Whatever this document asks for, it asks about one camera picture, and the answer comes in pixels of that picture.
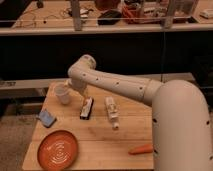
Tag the white tube bottle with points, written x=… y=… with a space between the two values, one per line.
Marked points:
x=112 y=112

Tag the orange tool on bench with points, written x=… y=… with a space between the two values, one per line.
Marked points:
x=129 y=15

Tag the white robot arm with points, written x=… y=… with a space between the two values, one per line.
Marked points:
x=181 y=127

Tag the black object on bench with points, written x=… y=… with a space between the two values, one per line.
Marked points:
x=109 y=17

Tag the blue sponge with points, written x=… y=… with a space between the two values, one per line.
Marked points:
x=46 y=118

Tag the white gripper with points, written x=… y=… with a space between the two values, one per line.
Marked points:
x=79 y=86

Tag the orange carrot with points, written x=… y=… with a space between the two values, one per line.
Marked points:
x=146 y=148

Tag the left metal post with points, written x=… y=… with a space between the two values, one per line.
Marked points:
x=75 y=8

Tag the right metal post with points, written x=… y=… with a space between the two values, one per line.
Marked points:
x=170 y=12

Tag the metal post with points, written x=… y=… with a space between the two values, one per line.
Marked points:
x=170 y=12
x=75 y=8

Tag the orange plate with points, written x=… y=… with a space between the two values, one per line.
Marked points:
x=57 y=151

